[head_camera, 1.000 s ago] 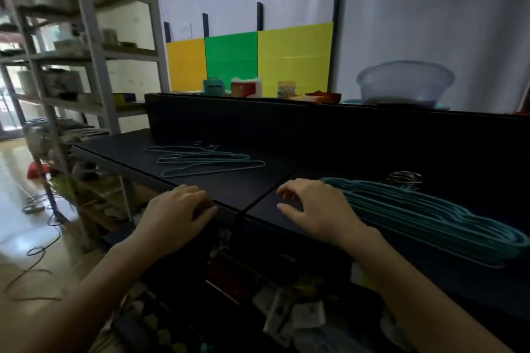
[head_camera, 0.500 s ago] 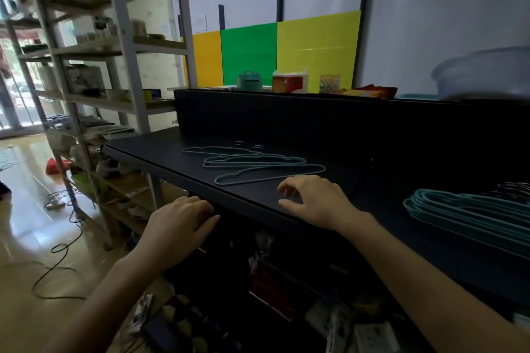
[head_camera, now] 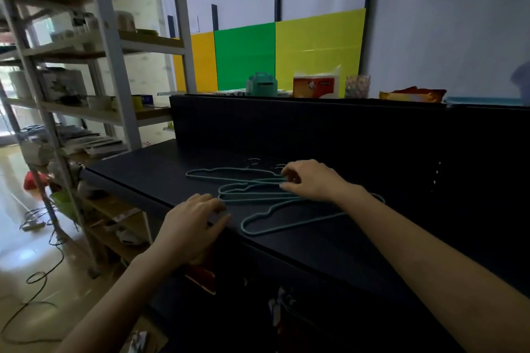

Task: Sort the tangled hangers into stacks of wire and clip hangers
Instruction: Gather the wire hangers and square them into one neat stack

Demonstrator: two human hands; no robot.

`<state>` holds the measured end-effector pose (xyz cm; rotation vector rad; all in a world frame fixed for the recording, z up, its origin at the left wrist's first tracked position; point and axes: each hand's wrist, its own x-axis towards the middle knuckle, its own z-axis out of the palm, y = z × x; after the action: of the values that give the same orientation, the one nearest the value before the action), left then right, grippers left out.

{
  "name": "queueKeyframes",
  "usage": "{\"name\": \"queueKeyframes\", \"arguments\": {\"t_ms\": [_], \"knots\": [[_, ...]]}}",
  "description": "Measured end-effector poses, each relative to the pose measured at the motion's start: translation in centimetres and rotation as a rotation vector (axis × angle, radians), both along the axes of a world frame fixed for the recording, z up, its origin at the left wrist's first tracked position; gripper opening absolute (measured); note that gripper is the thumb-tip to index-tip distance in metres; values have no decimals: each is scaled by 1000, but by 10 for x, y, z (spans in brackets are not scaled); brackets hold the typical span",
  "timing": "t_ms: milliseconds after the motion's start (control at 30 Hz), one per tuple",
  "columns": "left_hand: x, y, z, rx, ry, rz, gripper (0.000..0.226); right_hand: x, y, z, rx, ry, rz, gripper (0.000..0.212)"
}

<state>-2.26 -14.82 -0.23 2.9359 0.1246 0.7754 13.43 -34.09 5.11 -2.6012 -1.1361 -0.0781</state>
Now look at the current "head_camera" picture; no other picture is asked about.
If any person's right hand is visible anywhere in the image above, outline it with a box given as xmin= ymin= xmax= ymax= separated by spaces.
xmin=279 ymin=159 xmax=353 ymax=203

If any person's left hand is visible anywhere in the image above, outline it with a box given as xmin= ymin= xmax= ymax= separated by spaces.
xmin=152 ymin=193 xmax=232 ymax=267

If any teal wire clothes hanger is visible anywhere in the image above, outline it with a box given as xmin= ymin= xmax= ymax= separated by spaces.
xmin=185 ymin=158 xmax=290 ymax=185
xmin=240 ymin=193 xmax=386 ymax=237
xmin=218 ymin=164 xmax=308 ymax=204

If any person's right forearm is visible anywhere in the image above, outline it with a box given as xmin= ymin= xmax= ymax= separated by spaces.
xmin=331 ymin=185 xmax=530 ymax=353

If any person's left forearm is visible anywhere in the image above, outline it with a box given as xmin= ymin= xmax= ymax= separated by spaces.
xmin=54 ymin=247 xmax=188 ymax=353

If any red packet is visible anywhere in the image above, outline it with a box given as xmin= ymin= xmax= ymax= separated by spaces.
xmin=185 ymin=260 xmax=217 ymax=295

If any black desk with back panel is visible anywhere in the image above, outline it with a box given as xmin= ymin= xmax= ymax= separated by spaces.
xmin=81 ymin=94 xmax=530 ymax=353

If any orange and white tissue box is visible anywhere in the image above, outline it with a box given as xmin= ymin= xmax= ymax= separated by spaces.
xmin=293 ymin=66 xmax=342 ymax=100

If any patterned cup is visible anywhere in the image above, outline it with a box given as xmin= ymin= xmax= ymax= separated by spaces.
xmin=345 ymin=75 xmax=371 ymax=99

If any orange snack bag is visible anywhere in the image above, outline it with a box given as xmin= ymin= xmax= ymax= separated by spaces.
xmin=379 ymin=86 xmax=448 ymax=104

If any stack of papers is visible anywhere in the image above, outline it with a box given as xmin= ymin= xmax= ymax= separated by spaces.
xmin=56 ymin=125 xmax=129 ymax=157

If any red bag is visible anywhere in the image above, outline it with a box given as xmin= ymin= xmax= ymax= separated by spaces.
xmin=23 ymin=172 xmax=50 ymax=191

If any grey metal shelving rack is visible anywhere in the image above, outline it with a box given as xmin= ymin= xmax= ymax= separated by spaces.
xmin=0 ymin=0 xmax=198 ymax=279

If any white printed box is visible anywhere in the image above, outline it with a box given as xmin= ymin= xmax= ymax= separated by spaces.
xmin=40 ymin=69 xmax=88 ymax=103

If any teal flat tray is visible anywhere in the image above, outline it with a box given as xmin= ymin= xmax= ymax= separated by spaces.
xmin=444 ymin=96 xmax=526 ymax=108

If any white paper roll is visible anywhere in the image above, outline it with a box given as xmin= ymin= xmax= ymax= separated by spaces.
xmin=8 ymin=71 xmax=33 ymax=100

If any teal box with handle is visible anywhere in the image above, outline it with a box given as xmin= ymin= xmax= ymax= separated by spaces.
xmin=246 ymin=72 xmax=278 ymax=97

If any green wall panel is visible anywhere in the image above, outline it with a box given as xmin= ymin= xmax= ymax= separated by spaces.
xmin=214 ymin=22 xmax=277 ymax=91

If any yellow wall panel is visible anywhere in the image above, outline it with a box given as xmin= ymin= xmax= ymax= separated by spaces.
xmin=275 ymin=8 xmax=367 ymax=97

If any orange wall panel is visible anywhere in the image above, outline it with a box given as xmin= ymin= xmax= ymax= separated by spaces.
xmin=173 ymin=32 xmax=219 ymax=93

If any black cable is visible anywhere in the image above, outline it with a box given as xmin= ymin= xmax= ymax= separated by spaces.
xmin=0 ymin=206 xmax=67 ymax=345

